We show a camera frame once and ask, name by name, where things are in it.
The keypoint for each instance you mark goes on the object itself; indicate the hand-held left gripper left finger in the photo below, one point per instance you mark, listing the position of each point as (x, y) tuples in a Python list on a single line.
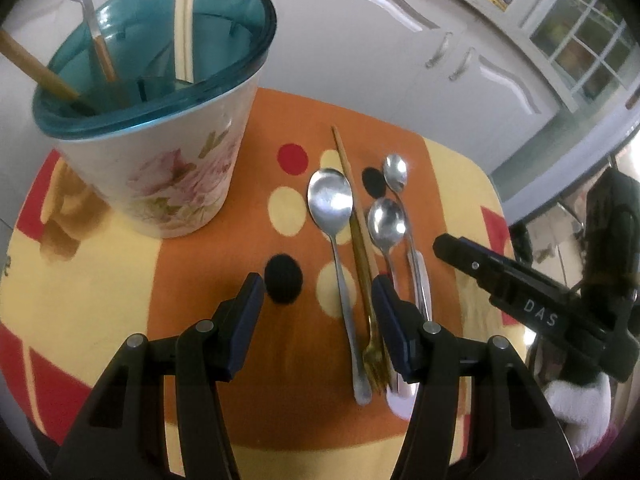
[(247, 310)]

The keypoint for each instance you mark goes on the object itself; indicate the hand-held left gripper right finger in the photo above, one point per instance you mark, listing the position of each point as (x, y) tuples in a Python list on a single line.
[(387, 320)]

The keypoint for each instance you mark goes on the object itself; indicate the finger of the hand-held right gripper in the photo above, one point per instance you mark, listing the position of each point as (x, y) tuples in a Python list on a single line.
[(465, 255)]

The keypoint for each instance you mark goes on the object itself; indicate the medium steel spoon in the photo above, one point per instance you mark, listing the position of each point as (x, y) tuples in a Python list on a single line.
[(386, 222)]

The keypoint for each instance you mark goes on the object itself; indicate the small steel spoon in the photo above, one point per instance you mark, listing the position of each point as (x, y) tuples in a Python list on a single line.
[(395, 170)]

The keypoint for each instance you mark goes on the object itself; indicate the large steel spoon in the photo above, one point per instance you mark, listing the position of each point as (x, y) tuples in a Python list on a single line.
[(330, 200)]

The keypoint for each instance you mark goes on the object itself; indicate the floral cup with teal insert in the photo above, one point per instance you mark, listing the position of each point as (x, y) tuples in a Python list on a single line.
[(165, 170)]

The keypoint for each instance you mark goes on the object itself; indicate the brown wooden chopstick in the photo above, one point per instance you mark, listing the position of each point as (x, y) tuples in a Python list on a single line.
[(35, 67)]

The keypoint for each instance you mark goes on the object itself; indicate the person's right hand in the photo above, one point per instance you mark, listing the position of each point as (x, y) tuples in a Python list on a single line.
[(585, 405)]

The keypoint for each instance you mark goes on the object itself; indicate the colourful printed table mat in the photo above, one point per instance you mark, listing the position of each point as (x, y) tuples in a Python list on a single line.
[(200, 285)]

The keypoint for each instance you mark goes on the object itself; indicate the white cabinet door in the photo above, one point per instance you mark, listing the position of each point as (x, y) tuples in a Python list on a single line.
[(350, 35), (510, 125)]

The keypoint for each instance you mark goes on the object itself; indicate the white glass door cabinet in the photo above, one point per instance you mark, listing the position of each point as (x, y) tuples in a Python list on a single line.
[(580, 45)]

